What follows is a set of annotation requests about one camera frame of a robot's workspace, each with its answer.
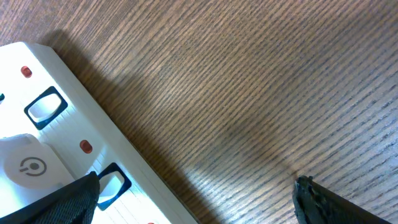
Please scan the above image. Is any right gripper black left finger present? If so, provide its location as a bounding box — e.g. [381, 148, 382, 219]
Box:
[1, 172, 100, 224]

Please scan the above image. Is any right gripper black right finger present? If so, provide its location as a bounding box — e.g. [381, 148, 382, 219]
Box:
[292, 175, 389, 224]

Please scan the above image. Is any white power strip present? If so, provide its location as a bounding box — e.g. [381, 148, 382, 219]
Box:
[1, 42, 196, 223]

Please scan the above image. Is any white USB charger plug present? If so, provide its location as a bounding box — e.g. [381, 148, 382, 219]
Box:
[1, 134, 75, 217]

